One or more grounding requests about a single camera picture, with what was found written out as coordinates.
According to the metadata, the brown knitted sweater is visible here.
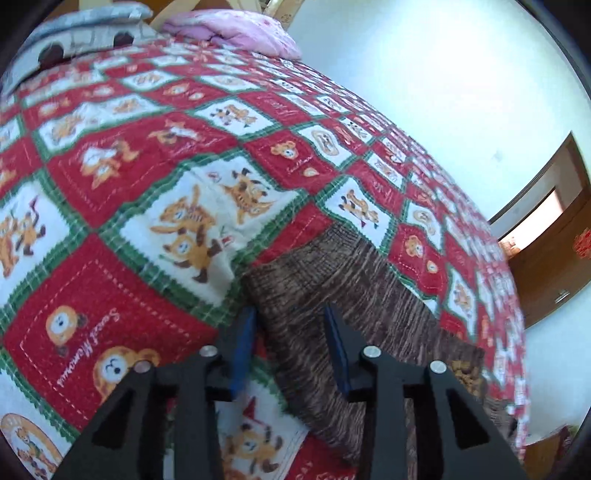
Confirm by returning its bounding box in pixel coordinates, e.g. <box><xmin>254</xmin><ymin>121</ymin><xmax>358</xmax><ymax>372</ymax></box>
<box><xmin>243</xmin><ymin>223</ymin><xmax>518</xmax><ymax>467</ymax></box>

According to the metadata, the red double happiness decal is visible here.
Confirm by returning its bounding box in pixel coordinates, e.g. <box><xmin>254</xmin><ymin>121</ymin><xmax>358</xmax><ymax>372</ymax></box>
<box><xmin>573</xmin><ymin>228</ymin><xmax>591</xmax><ymax>259</ymax></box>

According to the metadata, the brown wooden door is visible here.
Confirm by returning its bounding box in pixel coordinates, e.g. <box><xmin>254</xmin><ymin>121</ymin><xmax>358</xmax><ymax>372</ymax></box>
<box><xmin>505</xmin><ymin>184</ymin><xmax>591</xmax><ymax>329</ymax></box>

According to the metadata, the grey patterned pillow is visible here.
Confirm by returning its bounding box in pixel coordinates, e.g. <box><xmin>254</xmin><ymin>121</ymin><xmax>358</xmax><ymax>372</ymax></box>
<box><xmin>1</xmin><ymin>1</ymin><xmax>160</xmax><ymax>97</ymax></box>

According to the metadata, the pink pillow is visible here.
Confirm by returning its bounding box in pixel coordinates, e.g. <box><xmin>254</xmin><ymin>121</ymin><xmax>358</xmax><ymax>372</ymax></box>
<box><xmin>160</xmin><ymin>9</ymin><xmax>303</xmax><ymax>61</ymax></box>

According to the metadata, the red patchwork bedspread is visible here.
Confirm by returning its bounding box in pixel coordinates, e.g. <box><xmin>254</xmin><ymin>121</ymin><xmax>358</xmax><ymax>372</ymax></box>
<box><xmin>1</xmin><ymin>39</ymin><xmax>530</xmax><ymax>479</ymax></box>

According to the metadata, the silver door handle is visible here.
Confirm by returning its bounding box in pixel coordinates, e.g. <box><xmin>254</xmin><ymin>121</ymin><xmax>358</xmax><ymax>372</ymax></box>
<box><xmin>554</xmin><ymin>290</ymin><xmax>570</xmax><ymax>304</ymax></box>

